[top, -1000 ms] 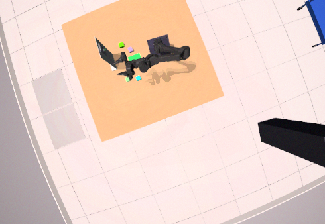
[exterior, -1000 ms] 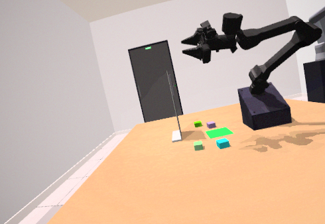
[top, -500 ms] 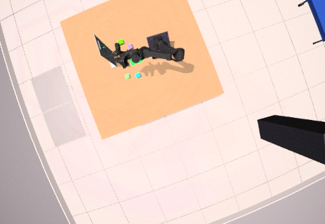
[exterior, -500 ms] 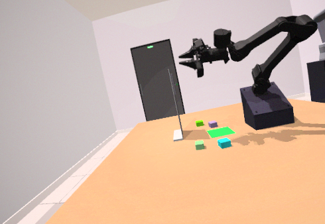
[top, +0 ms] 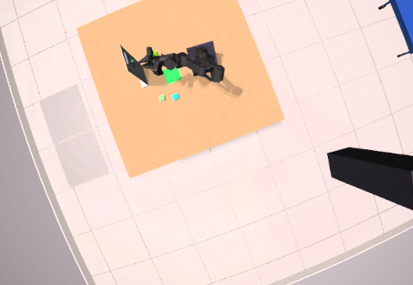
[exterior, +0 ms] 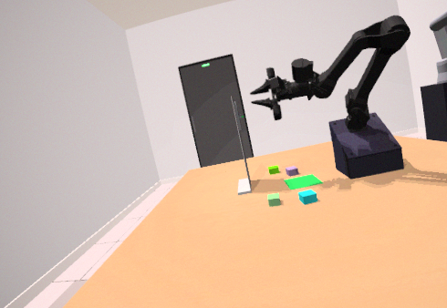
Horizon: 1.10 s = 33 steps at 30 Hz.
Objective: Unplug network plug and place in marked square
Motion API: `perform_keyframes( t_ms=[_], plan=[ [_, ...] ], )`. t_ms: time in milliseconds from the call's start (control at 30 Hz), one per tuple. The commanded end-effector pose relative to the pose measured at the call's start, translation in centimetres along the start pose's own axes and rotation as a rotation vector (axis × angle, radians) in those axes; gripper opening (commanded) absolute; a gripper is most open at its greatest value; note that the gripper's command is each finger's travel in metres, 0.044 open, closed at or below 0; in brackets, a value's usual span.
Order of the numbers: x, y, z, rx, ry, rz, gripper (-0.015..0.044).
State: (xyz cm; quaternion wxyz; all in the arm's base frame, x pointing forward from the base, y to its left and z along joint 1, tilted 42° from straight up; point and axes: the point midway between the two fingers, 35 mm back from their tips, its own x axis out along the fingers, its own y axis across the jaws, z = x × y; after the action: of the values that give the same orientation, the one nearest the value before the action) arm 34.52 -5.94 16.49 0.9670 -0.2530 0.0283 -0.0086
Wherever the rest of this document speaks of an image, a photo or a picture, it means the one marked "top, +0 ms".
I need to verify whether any green square marking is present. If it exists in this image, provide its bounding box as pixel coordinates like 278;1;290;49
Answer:
163;68;182;85

